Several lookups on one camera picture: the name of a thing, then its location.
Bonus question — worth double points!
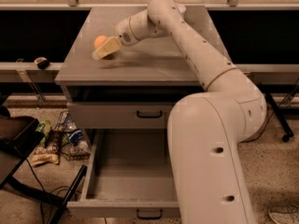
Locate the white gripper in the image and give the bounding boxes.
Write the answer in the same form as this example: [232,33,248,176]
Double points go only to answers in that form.
[93,19,132,60]

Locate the orange fruit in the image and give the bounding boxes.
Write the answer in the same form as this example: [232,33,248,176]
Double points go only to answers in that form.
[93,35,107,49]

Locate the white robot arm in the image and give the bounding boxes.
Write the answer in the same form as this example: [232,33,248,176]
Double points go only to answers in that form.
[93,0,266,224]

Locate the grey drawer cabinet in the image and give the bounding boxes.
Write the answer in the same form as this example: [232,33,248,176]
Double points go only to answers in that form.
[54,5,242,149]

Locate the open grey lower drawer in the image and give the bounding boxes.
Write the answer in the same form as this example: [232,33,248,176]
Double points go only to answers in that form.
[67,129,180,220]

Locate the black yellow tape measure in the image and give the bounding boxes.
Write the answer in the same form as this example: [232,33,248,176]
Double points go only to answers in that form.
[34,57,50,70]

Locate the white ceramic bowl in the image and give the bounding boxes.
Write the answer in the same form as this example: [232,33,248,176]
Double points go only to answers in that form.
[177,4,186,14]

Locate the green snack bag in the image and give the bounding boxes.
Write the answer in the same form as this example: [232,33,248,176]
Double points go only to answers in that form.
[36,119,51,139]

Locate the black table at left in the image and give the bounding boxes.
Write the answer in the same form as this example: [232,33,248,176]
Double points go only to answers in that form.
[0,105,89,224]

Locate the snack bag on floor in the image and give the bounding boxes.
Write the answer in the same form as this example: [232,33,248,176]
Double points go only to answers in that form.
[31,146,60,166]

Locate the white shoe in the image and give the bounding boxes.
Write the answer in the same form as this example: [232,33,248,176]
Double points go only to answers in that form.
[269,211,299,224]

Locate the wire basket with items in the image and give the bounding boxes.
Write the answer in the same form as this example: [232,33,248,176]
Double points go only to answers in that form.
[55,111,91,161]

